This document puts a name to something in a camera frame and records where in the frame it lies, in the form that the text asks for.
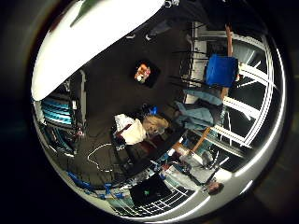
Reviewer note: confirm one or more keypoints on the tan plush bag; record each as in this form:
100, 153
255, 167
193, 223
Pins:
155, 124

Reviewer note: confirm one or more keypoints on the black bin on floor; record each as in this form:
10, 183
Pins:
153, 77

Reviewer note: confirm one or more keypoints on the colourful toy pile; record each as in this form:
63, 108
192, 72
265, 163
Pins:
142, 73

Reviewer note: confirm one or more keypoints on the dark desk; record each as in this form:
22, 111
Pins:
146, 152

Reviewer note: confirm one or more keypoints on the seated person with dark hair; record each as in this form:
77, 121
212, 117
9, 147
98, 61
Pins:
194, 169

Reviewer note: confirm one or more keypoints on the black laptop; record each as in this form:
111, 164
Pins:
149, 189

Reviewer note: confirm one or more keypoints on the person in blue shirt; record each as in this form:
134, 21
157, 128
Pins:
221, 70

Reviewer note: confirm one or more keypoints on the standing person in sneakers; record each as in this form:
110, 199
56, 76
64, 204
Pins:
160, 28

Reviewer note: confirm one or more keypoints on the white window frame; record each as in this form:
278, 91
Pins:
239, 107

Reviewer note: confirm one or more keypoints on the blue metal frame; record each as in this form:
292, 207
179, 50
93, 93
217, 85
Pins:
82, 183

